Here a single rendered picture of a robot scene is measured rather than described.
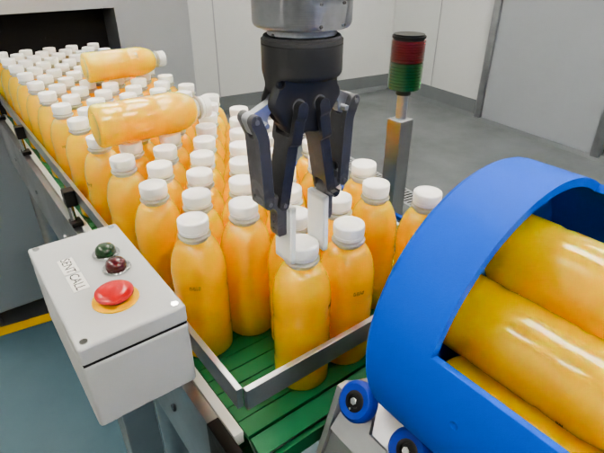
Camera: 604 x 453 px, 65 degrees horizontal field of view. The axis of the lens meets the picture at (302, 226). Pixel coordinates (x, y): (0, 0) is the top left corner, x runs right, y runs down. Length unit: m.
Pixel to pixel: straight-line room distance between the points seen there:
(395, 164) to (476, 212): 0.63
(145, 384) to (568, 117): 4.16
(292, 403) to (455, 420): 0.29
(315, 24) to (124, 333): 0.31
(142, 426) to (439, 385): 0.41
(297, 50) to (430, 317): 0.24
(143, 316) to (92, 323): 0.04
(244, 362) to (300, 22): 0.45
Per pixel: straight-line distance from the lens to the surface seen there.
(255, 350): 0.70
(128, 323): 0.47
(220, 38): 4.82
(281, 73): 0.44
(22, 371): 2.18
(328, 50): 0.43
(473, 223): 0.38
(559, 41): 4.45
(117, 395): 0.50
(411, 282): 0.38
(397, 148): 1.00
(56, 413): 1.97
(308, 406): 0.63
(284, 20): 0.42
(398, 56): 0.95
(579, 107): 4.38
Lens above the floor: 1.39
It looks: 30 degrees down
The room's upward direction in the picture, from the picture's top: straight up
